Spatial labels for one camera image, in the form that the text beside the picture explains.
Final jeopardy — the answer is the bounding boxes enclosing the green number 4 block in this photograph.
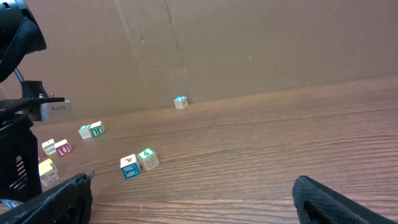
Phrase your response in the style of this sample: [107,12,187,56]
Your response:
[137,147,159,171]

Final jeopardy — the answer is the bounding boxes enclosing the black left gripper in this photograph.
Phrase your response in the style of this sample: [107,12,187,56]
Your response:
[1,81,65,202]

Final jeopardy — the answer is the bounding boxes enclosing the yellow letter O block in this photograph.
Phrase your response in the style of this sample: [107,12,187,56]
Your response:
[39,164,59,187]

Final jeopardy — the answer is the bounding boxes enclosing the yellow letter G block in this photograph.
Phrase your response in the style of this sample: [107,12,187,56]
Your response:
[39,159,59,173]

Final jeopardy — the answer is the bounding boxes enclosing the red letter U block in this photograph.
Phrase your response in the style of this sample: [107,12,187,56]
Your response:
[55,139,72,157]

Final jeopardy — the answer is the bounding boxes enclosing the green letter block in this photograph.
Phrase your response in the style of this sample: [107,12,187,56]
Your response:
[78,124,92,139]

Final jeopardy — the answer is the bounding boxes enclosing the blue letter D block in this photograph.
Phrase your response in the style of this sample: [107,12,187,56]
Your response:
[174,96,188,110]

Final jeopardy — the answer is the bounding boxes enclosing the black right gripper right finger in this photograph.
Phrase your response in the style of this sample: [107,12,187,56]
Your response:
[292,175,396,224]

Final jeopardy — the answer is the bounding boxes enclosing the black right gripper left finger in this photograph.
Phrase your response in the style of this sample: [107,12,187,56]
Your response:
[1,171,95,224]

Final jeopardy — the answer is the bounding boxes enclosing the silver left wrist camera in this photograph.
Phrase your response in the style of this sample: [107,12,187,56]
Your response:
[40,101,72,121]

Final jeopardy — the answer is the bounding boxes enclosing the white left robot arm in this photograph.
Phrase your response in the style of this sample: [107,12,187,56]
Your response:
[1,0,64,202]

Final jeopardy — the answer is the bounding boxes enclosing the teal number block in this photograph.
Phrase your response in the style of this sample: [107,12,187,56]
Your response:
[90,121,105,136]

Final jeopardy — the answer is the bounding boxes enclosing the blue edged picture block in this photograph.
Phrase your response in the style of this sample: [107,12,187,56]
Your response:
[120,154,141,179]

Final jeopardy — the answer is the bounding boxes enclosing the yellow edged picture block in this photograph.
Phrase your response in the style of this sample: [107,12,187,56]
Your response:
[42,139,56,156]

